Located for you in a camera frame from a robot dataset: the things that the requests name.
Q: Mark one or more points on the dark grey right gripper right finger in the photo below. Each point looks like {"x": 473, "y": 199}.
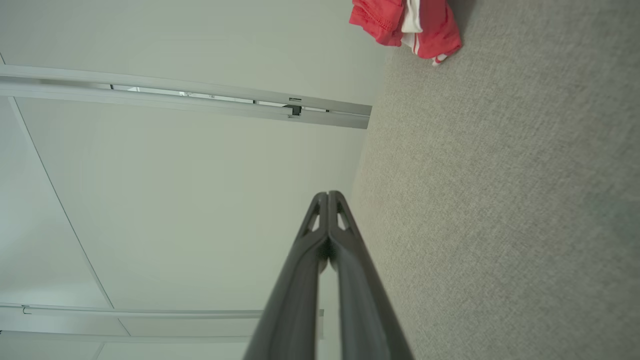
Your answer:
{"x": 362, "y": 310}

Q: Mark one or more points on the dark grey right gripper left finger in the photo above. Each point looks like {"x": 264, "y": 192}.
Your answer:
{"x": 295, "y": 300}

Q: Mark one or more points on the red white-striped shorts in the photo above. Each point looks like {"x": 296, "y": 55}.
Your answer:
{"x": 380, "y": 20}

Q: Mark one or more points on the grey partition post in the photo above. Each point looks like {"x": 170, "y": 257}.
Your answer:
{"x": 340, "y": 116}
{"x": 150, "y": 314}

